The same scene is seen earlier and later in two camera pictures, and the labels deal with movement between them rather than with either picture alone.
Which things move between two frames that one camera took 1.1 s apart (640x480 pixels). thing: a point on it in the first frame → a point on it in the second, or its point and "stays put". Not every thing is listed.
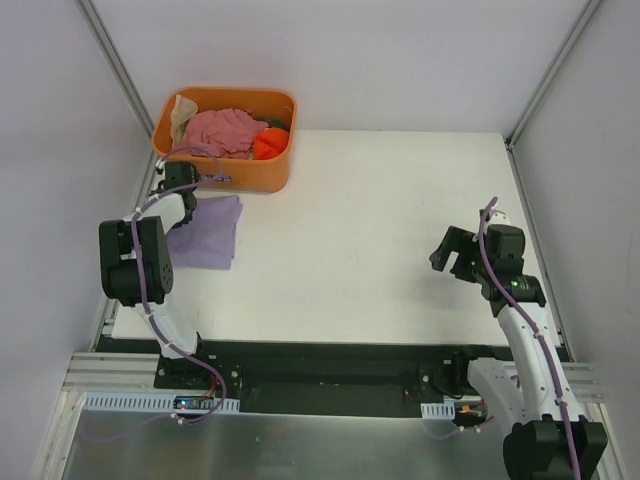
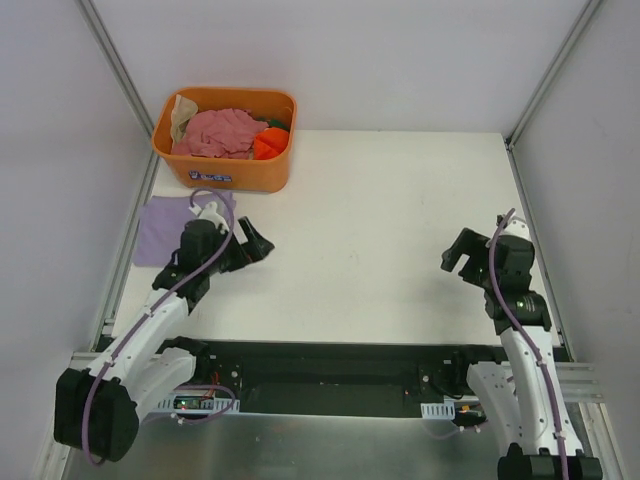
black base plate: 324,377 stays put
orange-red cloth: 270,143 stays put
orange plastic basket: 265,175 stays put
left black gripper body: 188,206 → 240,248
